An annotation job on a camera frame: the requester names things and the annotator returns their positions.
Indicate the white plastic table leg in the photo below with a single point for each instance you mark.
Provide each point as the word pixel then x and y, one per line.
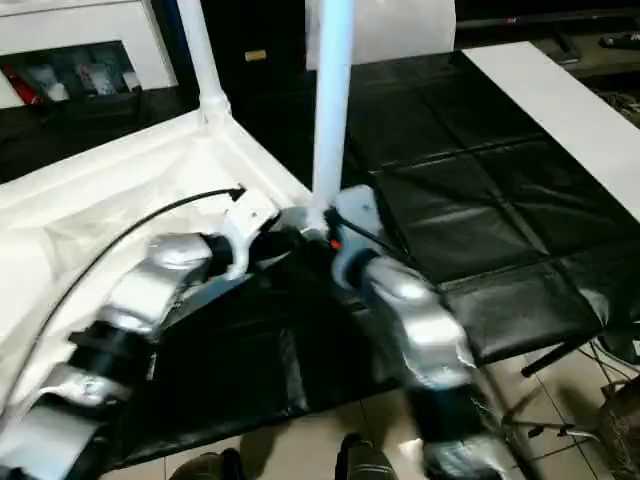
pixel 332 100
pixel 202 60

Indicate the white plastic table top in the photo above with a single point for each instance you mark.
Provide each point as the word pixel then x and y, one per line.
pixel 100 200

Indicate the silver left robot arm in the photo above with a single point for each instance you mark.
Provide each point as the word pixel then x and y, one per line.
pixel 150 285

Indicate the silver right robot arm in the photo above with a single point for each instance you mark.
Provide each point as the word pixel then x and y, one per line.
pixel 425 320

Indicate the black box with gold label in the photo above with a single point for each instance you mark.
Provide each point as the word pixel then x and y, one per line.
pixel 270 40

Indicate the white panel with screw holes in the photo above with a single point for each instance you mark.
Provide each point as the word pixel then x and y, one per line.
pixel 400 30

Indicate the dark left robot foot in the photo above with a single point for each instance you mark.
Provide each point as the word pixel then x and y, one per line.
pixel 210 465

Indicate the black rod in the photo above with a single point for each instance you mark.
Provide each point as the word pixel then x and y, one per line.
pixel 555 359

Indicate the flat white board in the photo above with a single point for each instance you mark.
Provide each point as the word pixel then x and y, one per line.
pixel 550 100

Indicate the white glass-door cabinet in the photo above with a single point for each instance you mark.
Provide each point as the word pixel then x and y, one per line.
pixel 75 25

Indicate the black bar with red light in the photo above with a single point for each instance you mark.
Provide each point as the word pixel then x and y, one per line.
pixel 550 21

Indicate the black remote control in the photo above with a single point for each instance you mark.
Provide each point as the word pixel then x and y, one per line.
pixel 620 40

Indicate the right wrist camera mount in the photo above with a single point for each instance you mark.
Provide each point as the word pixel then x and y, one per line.
pixel 360 205

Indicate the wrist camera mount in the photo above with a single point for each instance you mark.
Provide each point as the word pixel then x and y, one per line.
pixel 360 205
pixel 245 220

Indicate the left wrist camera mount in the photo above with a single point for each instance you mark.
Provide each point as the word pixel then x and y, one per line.
pixel 245 220

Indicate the chrome tube frame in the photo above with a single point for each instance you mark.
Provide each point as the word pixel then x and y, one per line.
pixel 550 425

